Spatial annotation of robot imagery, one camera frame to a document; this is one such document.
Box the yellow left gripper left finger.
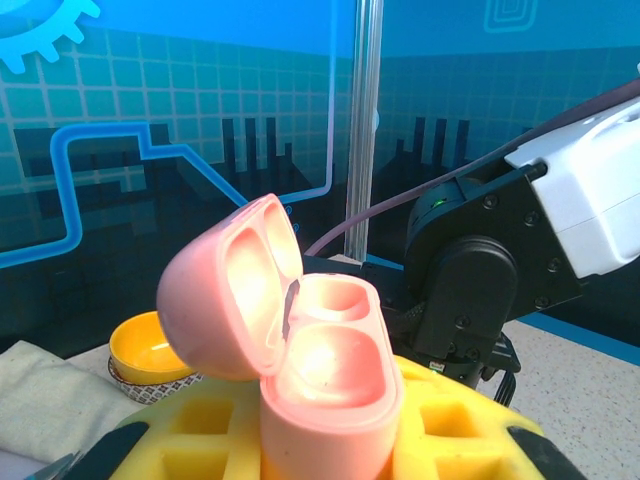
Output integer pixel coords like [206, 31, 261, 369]
[62, 374, 265, 480]

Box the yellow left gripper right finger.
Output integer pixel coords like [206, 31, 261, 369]
[391, 355, 590, 480]

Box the pink earbud charging case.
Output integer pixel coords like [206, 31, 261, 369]
[156, 193, 405, 480]

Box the yellow patterned bowl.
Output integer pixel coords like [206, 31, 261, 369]
[107, 309, 201, 404]

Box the silver fork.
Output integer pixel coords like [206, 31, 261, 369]
[34, 451, 84, 480]

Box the blue table edge strip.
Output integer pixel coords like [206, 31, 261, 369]
[517, 309, 640, 369]

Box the beige folded cloth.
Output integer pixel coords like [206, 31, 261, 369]
[0, 339, 134, 464]

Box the aluminium corner post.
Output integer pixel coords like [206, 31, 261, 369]
[344, 0, 385, 261]

